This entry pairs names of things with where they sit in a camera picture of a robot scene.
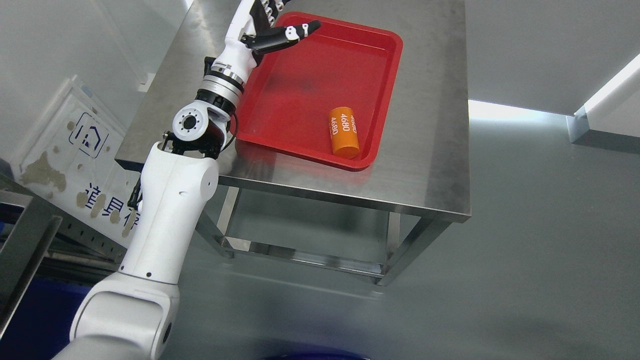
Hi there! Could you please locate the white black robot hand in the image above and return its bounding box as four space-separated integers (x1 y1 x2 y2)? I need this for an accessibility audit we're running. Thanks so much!
225 0 322 65

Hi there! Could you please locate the orange cylindrical capacitor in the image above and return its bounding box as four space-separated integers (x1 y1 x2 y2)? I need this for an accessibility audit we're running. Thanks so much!
329 106 361 159

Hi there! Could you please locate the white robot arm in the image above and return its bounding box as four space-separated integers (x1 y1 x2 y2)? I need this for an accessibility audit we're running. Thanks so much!
55 47 256 360

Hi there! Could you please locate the red plastic tray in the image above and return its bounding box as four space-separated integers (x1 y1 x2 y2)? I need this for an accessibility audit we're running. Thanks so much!
237 11 403 171

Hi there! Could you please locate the stainless steel table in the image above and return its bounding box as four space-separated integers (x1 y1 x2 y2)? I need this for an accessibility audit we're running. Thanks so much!
115 0 471 286

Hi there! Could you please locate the clear acrylic sign board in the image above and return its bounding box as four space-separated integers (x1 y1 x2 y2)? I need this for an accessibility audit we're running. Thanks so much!
12 77 140 248

